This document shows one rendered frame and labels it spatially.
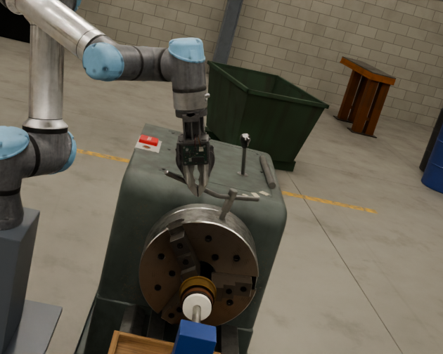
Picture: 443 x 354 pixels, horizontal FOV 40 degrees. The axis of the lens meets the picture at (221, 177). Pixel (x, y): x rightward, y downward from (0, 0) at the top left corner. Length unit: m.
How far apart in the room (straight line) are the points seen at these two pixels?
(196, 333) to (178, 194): 0.49
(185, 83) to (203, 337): 0.54
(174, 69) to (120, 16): 10.18
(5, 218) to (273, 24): 10.36
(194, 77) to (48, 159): 0.50
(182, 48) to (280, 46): 10.52
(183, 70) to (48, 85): 0.44
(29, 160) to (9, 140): 0.08
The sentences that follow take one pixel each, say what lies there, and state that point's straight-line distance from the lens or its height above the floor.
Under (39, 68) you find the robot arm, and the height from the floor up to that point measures 1.49.
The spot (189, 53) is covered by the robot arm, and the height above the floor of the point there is 1.65.
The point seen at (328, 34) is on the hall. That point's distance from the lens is 11.99.
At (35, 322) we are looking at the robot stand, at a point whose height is 0.75.
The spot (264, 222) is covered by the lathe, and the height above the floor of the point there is 1.21.
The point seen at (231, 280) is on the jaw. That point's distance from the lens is 1.56.
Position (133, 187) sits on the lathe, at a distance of 1.67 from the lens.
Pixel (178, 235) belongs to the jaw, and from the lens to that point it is 1.52.
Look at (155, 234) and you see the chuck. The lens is 1.56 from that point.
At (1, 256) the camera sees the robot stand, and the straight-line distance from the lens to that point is 1.58.
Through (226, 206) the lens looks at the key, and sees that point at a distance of 1.54.
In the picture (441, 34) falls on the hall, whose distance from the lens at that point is 12.82.
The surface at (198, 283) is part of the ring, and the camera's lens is 1.48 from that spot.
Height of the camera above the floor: 1.82
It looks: 18 degrees down
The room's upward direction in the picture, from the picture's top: 15 degrees clockwise
